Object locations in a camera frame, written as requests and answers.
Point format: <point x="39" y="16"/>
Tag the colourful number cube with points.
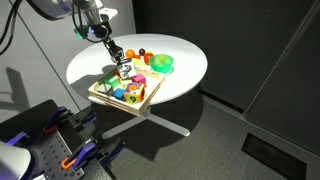
<point x="134" y="95"/>

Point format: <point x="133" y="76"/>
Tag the wooden tray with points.
<point x="133" y="108"/>

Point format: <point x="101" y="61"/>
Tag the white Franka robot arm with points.
<point x="83" y="6"/>

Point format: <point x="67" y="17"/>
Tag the dark floor vent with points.
<point x="273" y="156"/>

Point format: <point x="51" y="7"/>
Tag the blue block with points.
<point x="117" y="94"/>

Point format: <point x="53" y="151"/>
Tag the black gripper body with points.
<point x="114" y="50"/>

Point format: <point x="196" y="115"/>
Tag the cream wooden block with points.
<point x="126" y="82"/>

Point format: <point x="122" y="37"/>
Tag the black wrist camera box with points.
<point x="100" y="30"/>

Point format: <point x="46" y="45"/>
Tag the black mounting platform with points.
<point x="20" y="116"/>

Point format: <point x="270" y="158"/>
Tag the toy orange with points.
<point x="130" y="53"/>

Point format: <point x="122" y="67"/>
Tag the light green block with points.
<point x="109" y="79"/>

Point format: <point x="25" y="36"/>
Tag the black pegboard plate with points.
<point x="50" y="153"/>

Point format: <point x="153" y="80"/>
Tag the small yellow toy fruit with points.
<point x="149" y="52"/>

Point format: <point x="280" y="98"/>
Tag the pink block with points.
<point x="139" y="79"/>

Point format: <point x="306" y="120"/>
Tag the white table pedestal base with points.
<point x="166" y="125"/>

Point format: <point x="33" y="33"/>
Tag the yellow toy banana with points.
<point x="137" y="62"/>

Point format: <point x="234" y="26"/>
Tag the black white checkered cube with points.
<point x="126" y="71"/>

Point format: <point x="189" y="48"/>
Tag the dark toy plum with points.
<point x="142" y="51"/>

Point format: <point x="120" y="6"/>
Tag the small red toy fruit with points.
<point x="137" y="57"/>

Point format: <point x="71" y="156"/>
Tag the green plastic bowl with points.
<point x="161" y="63"/>

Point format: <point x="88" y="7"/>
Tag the white rounded robot cover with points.
<point x="13" y="163"/>

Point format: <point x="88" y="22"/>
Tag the grey block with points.
<point x="104" y="89"/>

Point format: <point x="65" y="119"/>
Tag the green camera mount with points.
<point x="79" y="34"/>

